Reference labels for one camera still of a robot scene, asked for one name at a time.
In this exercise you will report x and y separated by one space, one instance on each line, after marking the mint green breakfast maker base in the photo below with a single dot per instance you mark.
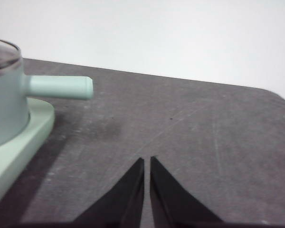
19 154

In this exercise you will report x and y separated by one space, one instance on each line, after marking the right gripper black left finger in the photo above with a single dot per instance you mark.
123 204

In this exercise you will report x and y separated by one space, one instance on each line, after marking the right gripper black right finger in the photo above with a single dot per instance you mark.
166 202

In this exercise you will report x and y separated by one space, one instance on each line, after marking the glass lid with green knob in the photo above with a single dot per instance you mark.
2 54

